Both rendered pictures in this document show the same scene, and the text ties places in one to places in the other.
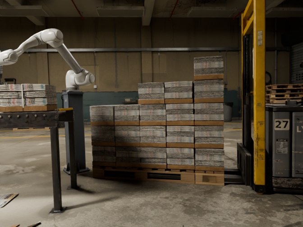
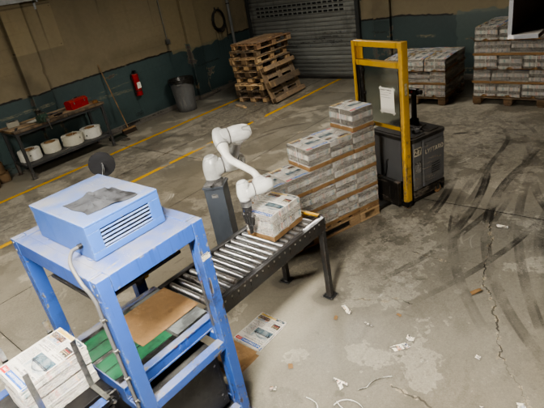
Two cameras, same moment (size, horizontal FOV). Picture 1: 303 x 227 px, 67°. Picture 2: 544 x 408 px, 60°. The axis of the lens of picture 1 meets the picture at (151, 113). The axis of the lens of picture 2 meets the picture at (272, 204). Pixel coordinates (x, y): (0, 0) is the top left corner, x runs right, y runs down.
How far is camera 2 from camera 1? 3.83 m
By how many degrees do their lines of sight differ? 46
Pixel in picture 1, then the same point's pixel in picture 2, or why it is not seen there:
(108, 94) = not seen: outside the picture
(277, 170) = (416, 185)
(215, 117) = (370, 159)
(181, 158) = (349, 206)
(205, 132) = (364, 176)
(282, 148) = (418, 169)
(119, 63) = not seen: outside the picture
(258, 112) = (407, 149)
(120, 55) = not seen: outside the picture
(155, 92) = (323, 155)
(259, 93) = (406, 134)
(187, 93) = (349, 146)
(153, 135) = (326, 196)
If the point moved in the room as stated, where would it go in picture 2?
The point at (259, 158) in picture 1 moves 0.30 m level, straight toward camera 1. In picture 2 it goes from (409, 183) to (426, 192)
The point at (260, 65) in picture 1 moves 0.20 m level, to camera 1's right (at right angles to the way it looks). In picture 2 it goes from (406, 112) to (417, 106)
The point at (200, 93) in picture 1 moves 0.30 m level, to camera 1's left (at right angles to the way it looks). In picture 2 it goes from (358, 142) to (341, 153)
